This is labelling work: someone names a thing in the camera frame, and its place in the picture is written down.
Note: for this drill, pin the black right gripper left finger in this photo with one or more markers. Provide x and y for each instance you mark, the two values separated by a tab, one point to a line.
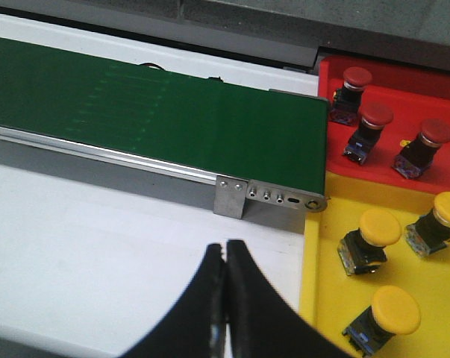
196	325

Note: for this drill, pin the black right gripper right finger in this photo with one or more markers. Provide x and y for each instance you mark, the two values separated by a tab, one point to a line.
261	323

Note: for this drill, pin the yellow mushroom push button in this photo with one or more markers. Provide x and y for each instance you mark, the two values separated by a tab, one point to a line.
392	312
430	233
362	251

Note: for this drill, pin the red mushroom push button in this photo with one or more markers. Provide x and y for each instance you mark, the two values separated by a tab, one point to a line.
374	117
347	99
416	157

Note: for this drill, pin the yellow bin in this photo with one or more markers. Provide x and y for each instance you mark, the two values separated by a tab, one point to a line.
330	299

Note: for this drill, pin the green conveyor belt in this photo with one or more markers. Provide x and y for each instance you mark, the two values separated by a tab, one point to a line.
206	124

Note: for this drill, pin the red bin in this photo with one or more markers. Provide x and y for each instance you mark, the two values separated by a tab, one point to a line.
413	95

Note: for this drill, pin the steel bracket at belt end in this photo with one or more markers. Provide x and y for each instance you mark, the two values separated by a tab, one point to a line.
281	207

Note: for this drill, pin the steel conveyor support bracket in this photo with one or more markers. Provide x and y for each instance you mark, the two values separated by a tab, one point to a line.
230	196

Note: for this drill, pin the aluminium conveyor side rail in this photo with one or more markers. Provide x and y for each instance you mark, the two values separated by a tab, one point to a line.
108	156

